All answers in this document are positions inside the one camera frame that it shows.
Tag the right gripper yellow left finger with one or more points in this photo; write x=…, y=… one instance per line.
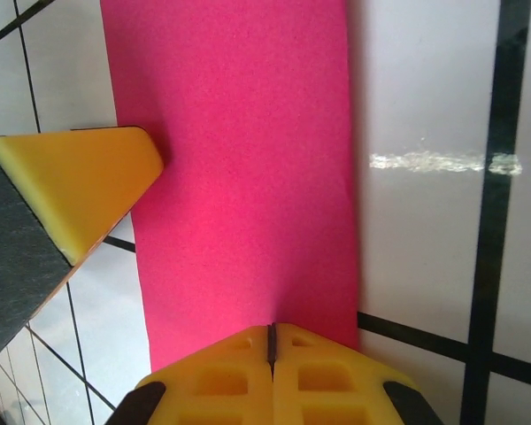
x=212, y=385

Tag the pink square paper sheet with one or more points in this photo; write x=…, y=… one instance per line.
x=248, y=177

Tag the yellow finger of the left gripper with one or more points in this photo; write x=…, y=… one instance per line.
x=84, y=177

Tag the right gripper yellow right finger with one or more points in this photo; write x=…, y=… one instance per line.
x=336, y=385

